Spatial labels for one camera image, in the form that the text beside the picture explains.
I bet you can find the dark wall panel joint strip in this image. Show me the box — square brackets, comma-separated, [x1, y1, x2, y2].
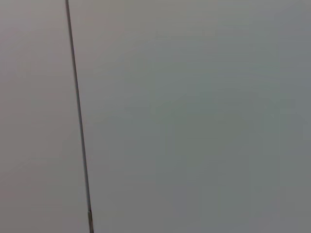
[64, 0, 95, 233]

